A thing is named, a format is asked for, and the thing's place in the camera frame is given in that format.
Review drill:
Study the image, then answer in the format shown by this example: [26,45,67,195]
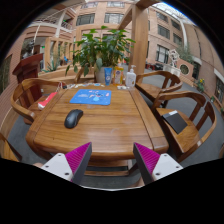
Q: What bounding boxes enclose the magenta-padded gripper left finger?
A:
[40,142,93,185]

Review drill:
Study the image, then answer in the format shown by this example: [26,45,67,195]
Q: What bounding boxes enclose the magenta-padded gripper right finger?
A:
[133,142,184,185]

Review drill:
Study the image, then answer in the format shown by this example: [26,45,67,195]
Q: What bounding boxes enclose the black computer mouse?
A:
[64,108,84,130]

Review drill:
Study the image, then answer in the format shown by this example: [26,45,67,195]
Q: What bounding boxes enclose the blue printed mouse pad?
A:
[69,88,112,107]

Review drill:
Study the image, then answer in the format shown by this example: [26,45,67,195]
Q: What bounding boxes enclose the wooden armchair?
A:
[134,70,184,108]
[74,66,98,84]
[0,131,23,163]
[151,90,218,163]
[10,77,64,126]

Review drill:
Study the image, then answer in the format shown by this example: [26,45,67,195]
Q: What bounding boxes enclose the black notebook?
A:
[161,109,189,135]

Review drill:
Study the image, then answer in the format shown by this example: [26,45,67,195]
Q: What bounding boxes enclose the red paper bag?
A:
[37,90,59,111]

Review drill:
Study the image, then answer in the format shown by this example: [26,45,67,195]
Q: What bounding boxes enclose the yellow flowering plant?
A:
[196,78,206,94]

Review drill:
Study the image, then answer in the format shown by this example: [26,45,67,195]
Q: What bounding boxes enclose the white pump bottle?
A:
[125,64,137,89]

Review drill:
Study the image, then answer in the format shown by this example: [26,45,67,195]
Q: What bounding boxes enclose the spiky green agave plant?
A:
[43,59,59,73]

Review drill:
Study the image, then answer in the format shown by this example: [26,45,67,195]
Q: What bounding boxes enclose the orange liquid soap bottle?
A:
[113,65,125,86]

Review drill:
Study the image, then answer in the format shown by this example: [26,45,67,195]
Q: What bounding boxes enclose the dark red wooden lectern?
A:
[12,53,44,101]

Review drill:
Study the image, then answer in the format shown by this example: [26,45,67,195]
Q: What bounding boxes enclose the blue squeeze tube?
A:
[103,66,114,87]

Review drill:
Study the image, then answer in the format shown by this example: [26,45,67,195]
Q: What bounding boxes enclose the white sculpture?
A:
[168,48,181,69]

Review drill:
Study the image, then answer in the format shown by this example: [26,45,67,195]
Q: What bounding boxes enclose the dark bust statue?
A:
[21,39,36,60]

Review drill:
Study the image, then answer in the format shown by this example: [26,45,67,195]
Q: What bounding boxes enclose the green plant in white pot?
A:
[64,25,136,84]

